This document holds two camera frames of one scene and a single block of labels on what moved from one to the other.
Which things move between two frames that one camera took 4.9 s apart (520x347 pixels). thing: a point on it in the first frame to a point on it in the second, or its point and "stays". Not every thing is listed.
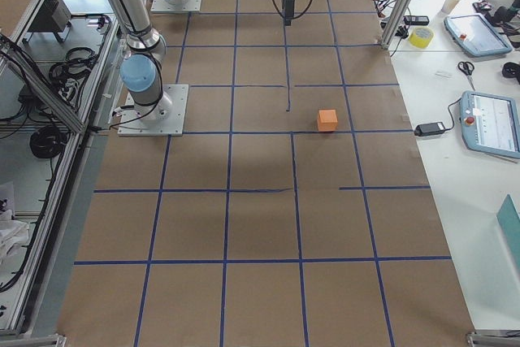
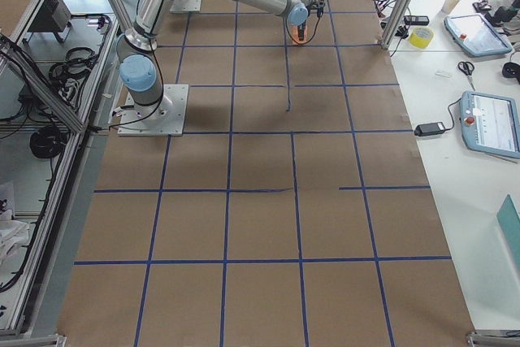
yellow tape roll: x=421 y=36 stays
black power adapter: x=430 y=129 stays
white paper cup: x=451 y=2 stays
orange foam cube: x=327 y=120 to x=294 y=33
